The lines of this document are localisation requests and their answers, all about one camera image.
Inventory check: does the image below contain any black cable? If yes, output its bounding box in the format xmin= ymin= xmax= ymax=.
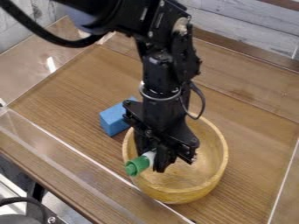
xmin=0 ymin=197 xmax=44 ymax=224

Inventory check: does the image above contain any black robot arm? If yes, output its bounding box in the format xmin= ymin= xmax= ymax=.
xmin=0 ymin=0 xmax=201 ymax=172

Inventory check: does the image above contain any blue foam block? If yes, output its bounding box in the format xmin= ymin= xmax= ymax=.
xmin=98 ymin=102 xmax=129 ymax=137

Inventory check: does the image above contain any black metal stand base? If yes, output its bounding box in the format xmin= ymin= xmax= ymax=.
xmin=0 ymin=205 xmax=65 ymax=224

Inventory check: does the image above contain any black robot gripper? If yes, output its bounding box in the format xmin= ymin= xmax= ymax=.
xmin=122 ymin=90 xmax=201 ymax=173

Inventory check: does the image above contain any clear acrylic triangle bracket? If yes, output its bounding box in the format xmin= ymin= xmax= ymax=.
xmin=78 ymin=30 xmax=116 ymax=45

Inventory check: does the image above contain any green white marker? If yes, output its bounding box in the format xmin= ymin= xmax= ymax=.
xmin=125 ymin=150 xmax=156 ymax=177

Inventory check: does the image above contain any brown wooden bowl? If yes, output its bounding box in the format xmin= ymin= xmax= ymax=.
xmin=129 ymin=116 xmax=229 ymax=204

